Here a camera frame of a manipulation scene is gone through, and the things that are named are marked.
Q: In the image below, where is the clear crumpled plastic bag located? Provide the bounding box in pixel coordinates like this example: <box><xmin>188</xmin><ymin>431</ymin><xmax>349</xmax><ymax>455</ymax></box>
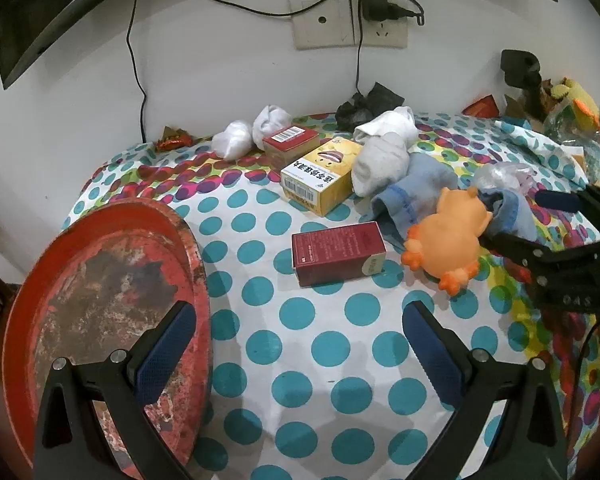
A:
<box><xmin>472</xmin><ymin>162</ymin><xmax>540</xmax><ymax>197</ymax></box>

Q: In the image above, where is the orange rubber toy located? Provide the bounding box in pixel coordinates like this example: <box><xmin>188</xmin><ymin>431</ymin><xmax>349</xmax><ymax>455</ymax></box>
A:
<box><xmin>401</xmin><ymin>186</ymin><xmax>494</xmax><ymax>295</ymax></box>

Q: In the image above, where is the blank beige wall plate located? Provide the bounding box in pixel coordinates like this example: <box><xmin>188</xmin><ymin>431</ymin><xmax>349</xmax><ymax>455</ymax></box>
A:
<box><xmin>288</xmin><ymin>0</ymin><xmax>356</xmax><ymax>51</ymax></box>

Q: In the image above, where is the red candy wrapper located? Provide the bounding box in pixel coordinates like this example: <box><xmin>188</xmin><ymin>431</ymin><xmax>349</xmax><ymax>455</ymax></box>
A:
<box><xmin>155</xmin><ymin>127</ymin><xmax>193</xmax><ymax>152</ymax></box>

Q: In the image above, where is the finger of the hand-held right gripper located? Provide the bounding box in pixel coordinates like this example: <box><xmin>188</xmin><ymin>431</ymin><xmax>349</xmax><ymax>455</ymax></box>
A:
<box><xmin>480</xmin><ymin>231</ymin><xmax>600</xmax><ymax>268</ymax></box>
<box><xmin>535</xmin><ymin>186</ymin><xmax>600</xmax><ymax>233</ymax></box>

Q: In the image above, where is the dark red carton box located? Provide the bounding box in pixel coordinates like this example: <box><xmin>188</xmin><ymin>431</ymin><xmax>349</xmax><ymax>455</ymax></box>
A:
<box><xmin>291</xmin><ymin>221</ymin><xmax>387</xmax><ymax>288</ymax></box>

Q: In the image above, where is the grey-white sock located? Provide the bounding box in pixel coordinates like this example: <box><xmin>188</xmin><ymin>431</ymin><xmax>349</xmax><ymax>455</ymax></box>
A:
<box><xmin>351</xmin><ymin>132</ymin><xmax>412</xmax><ymax>197</ymax></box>

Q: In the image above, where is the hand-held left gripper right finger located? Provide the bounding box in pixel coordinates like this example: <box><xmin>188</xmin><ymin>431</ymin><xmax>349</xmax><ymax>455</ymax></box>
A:
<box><xmin>402</xmin><ymin>301</ymin><xmax>569</xmax><ymax>480</ymax></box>

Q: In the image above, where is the yellow cartoon carton box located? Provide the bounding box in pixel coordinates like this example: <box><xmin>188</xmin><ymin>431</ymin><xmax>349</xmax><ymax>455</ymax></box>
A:
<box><xmin>280</xmin><ymin>137</ymin><xmax>365</xmax><ymax>217</ymax></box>

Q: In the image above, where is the brown cardboard piece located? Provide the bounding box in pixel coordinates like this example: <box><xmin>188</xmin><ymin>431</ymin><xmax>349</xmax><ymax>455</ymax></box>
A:
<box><xmin>502</xmin><ymin>94</ymin><xmax>546</xmax><ymax>122</ymax></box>

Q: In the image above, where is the blue sock with cuff band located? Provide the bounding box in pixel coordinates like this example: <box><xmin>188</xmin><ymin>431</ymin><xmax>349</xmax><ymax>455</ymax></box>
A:
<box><xmin>371</xmin><ymin>152</ymin><xmax>459</xmax><ymax>251</ymax></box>

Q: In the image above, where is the beige wall power socket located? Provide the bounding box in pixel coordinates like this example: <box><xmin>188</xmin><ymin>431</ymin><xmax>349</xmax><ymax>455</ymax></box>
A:
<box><xmin>352</xmin><ymin>0</ymin><xmax>410</xmax><ymax>50</ymax></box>

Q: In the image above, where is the rusty red round tray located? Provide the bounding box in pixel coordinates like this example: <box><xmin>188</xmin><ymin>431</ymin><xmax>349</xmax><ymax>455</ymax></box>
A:
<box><xmin>2</xmin><ymin>199</ymin><xmax>214</xmax><ymax>480</ymax></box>

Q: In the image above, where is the red paper packet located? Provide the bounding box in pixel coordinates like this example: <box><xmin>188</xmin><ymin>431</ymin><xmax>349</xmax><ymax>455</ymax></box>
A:
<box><xmin>461</xmin><ymin>95</ymin><xmax>501</xmax><ymax>119</ymax></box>

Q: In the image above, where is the large white rolled sock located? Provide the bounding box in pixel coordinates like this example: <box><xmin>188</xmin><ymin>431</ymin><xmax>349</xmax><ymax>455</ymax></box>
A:
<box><xmin>352</xmin><ymin>106</ymin><xmax>419</xmax><ymax>147</ymax></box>

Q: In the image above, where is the small white rolled sock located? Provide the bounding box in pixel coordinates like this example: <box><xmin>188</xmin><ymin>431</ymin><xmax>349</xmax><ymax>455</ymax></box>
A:
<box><xmin>252</xmin><ymin>105</ymin><xmax>292</xmax><ymax>151</ymax></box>

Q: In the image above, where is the black handheld scanner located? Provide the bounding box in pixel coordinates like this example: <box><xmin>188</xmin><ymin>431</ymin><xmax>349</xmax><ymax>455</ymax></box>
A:
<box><xmin>500</xmin><ymin>49</ymin><xmax>544</xmax><ymax>117</ymax></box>

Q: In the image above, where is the plain blue sock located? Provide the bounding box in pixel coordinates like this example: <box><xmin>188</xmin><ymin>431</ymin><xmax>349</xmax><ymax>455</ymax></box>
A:
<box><xmin>480</xmin><ymin>190</ymin><xmax>538</xmax><ymax>242</ymax></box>

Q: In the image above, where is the red box with barcode label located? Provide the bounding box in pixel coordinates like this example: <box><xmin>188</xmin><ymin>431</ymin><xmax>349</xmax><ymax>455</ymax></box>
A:
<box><xmin>262</xmin><ymin>126</ymin><xmax>320</xmax><ymax>172</ymax></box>

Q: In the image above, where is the black adapter cable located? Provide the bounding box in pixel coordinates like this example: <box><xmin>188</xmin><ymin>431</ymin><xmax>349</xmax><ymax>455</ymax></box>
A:
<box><xmin>354</xmin><ymin>22</ymin><xmax>367</xmax><ymax>98</ymax></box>

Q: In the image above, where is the black plastic bag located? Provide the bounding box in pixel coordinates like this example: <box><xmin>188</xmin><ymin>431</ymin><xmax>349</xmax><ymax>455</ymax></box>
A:
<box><xmin>336</xmin><ymin>82</ymin><xmax>406</xmax><ymax>129</ymax></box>

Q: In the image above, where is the polka dot tablecloth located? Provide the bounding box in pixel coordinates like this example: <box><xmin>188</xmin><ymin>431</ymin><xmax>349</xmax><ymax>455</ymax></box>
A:
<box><xmin>62</xmin><ymin>110</ymin><xmax>600</xmax><ymax>480</ymax></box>

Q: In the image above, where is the thin black wall cable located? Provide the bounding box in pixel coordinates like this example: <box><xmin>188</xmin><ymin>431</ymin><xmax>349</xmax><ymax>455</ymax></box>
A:
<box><xmin>126</xmin><ymin>0</ymin><xmax>149</xmax><ymax>142</ymax></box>

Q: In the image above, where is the yellow plush toy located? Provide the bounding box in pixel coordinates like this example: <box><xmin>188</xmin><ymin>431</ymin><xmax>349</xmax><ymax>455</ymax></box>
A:
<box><xmin>551</xmin><ymin>77</ymin><xmax>600</xmax><ymax>128</ymax></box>

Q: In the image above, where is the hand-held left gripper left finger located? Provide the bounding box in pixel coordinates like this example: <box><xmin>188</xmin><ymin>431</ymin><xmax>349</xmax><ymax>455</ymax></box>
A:
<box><xmin>32</xmin><ymin>301</ymin><xmax>198</xmax><ymax>480</ymax></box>

